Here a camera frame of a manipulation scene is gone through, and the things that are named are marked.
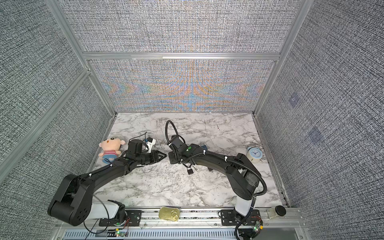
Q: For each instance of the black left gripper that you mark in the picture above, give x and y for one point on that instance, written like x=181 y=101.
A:
x=155 y=155

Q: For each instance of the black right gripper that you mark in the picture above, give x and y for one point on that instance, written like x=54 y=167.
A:
x=171 y=158

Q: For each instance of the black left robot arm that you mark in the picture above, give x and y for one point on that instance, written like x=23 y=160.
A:
x=73 y=200

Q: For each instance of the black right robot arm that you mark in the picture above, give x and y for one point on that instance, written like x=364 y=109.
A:
x=245 y=180

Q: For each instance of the plush doll toy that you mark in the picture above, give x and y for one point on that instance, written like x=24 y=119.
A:
x=110 y=149

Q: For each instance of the gold sardine tin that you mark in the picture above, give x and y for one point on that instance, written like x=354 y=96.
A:
x=169 y=214

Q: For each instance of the light blue alarm clock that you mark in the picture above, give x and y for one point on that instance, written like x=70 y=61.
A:
x=254 y=154

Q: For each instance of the small bottle black cap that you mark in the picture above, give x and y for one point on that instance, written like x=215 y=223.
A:
x=277 y=211

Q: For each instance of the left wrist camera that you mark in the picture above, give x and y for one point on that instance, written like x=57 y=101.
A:
x=150 y=142

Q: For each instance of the aluminium front rail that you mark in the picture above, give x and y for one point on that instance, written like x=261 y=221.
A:
x=208 y=217

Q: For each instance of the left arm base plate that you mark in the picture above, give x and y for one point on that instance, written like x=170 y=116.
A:
x=129 y=218

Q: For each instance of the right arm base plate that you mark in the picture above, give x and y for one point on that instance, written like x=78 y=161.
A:
x=232 y=218

